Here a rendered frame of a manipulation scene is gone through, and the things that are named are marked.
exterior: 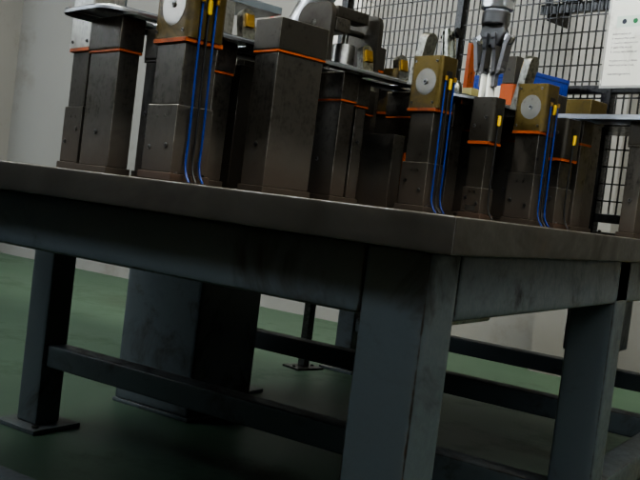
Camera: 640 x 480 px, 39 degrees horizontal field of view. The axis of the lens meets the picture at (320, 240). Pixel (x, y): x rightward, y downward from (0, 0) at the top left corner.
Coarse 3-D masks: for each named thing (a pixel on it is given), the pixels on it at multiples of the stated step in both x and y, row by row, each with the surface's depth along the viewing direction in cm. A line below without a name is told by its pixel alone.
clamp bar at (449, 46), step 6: (444, 30) 252; (450, 30) 254; (456, 30) 250; (444, 36) 252; (450, 36) 252; (456, 36) 250; (444, 42) 252; (450, 42) 253; (444, 48) 252; (450, 48) 253; (444, 54) 252; (450, 54) 253
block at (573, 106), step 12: (576, 108) 248; (588, 108) 245; (600, 108) 248; (600, 132) 250; (588, 168) 248; (588, 180) 248; (588, 192) 249; (588, 204) 250; (588, 216) 251; (588, 228) 251
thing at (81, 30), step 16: (80, 0) 183; (96, 0) 179; (112, 0) 181; (80, 32) 182; (80, 48) 182; (80, 64) 183; (80, 80) 182; (80, 96) 182; (80, 112) 181; (64, 128) 186; (80, 128) 180; (64, 144) 185; (80, 144) 181; (64, 160) 185
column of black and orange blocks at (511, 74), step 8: (512, 56) 272; (512, 64) 271; (520, 64) 272; (512, 72) 271; (504, 80) 273; (512, 80) 271; (504, 88) 273; (512, 88) 271; (504, 96) 273; (512, 96) 271
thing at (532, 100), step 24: (528, 96) 222; (552, 96) 219; (528, 120) 221; (552, 120) 220; (528, 144) 221; (552, 144) 221; (528, 168) 221; (528, 192) 220; (504, 216) 225; (528, 216) 220
